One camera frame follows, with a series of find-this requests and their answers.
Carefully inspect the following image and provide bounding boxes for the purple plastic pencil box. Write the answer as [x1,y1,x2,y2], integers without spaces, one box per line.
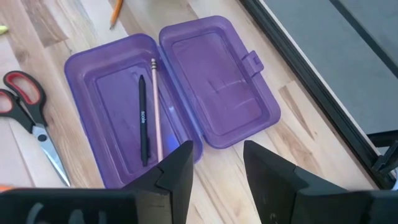
[63,15,282,190]

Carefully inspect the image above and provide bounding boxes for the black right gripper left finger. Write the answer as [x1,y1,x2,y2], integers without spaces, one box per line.
[0,139,194,224]

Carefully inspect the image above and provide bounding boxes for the black table frame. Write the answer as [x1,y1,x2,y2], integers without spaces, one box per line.
[238,0,398,190]

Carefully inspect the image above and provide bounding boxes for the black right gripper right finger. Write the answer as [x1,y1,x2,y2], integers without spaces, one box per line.
[243,139,398,224]

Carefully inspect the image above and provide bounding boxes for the matte black pen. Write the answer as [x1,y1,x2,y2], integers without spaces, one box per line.
[138,74,152,168]

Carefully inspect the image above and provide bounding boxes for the red and black scissors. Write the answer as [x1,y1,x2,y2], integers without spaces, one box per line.
[0,70,72,188]

